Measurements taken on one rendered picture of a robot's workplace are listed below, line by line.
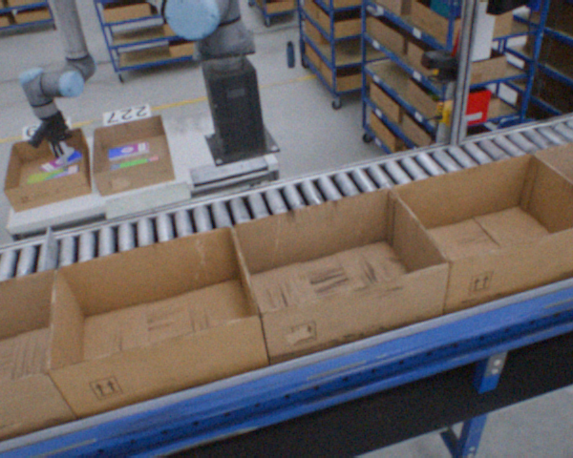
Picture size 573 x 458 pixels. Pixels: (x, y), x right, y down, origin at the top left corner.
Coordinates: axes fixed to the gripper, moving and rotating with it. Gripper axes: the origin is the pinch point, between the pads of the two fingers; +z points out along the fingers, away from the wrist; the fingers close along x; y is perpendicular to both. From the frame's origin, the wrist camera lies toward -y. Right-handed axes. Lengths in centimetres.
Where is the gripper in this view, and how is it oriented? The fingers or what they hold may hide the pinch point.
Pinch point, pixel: (60, 160)
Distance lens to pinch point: 228.7
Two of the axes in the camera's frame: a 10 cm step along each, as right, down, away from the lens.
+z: 0.9, 7.7, 6.4
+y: 7.1, -5.0, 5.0
